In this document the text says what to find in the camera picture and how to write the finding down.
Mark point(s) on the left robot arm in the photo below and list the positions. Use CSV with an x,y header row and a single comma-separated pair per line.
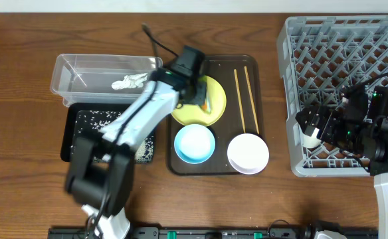
x,y
100,176

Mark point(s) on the green snack wrapper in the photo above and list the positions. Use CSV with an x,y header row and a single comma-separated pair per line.
x,y
206,105

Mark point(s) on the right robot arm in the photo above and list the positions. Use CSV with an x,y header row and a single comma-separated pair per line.
x,y
361,128

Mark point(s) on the yellow plate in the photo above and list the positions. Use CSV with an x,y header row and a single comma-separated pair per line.
x,y
190,114

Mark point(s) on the white cup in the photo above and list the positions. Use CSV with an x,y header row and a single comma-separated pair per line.
x,y
310,142

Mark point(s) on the food scraps rice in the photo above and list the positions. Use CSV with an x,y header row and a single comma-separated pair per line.
x,y
96,120

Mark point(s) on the white bowl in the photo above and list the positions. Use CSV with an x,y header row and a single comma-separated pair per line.
x,y
248,154

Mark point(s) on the brown serving tray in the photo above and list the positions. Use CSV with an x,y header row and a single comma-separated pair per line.
x,y
220,67

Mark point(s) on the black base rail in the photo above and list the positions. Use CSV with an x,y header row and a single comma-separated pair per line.
x,y
277,229

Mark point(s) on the clear plastic bin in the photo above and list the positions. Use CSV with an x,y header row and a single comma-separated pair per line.
x,y
88,78

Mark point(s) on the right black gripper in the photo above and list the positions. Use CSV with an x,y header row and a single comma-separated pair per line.
x,y
322,121

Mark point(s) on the left wooden chopstick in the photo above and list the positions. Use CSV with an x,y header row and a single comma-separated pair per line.
x,y
239,100

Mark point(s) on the right wooden chopstick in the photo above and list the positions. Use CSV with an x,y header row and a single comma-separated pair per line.
x,y
251,100

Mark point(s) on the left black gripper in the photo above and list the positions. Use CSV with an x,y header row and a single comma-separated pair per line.
x,y
198,91

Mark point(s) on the light blue bowl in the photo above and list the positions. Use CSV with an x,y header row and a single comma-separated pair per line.
x,y
194,144

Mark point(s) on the white tissue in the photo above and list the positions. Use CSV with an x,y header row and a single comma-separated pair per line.
x,y
132,81

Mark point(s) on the wooden chopstick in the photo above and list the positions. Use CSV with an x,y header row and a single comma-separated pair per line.
x,y
251,100
239,100

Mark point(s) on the black tray bin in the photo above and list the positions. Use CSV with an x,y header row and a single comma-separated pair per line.
x,y
70,121

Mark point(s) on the grey dishwasher rack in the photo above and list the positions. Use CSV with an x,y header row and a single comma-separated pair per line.
x,y
318,57

